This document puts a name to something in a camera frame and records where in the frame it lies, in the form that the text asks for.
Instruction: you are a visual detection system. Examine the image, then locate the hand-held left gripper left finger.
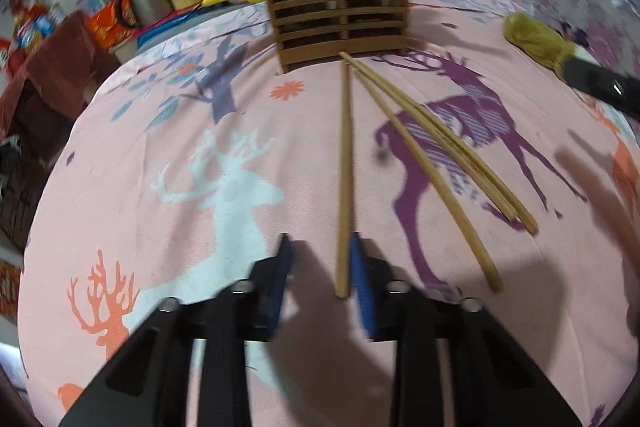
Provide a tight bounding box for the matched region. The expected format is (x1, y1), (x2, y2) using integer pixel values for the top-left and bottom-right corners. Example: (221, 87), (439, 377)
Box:
(59, 233), (296, 427)

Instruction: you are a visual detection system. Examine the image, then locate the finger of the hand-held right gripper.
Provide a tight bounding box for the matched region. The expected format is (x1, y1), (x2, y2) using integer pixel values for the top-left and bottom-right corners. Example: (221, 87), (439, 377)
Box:
(562, 56), (640, 118)

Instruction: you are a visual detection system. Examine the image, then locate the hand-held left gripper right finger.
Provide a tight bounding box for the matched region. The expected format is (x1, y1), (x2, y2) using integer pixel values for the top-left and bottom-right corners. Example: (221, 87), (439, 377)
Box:
(349, 232), (583, 427)

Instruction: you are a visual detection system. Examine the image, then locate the brown wooden chopstick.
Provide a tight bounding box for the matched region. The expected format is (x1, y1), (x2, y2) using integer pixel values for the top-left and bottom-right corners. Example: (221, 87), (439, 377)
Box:
(345, 55), (503, 293)
(357, 63), (539, 235)
(350, 59), (521, 223)
(335, 52), (354, 299)

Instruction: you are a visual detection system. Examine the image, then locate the pink deer printed bed sheet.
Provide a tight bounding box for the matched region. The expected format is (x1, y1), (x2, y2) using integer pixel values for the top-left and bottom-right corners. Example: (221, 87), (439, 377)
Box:
(10, 0), (640, 427)

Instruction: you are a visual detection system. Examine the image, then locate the table with red cloth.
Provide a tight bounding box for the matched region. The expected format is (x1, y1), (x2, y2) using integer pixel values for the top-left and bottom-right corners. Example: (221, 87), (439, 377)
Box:
(0, 11), (122, 152)

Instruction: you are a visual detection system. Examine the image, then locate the orange snack bag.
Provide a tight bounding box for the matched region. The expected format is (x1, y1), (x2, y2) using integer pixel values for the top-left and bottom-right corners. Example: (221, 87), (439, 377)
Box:
(86, 0), (139, 50)

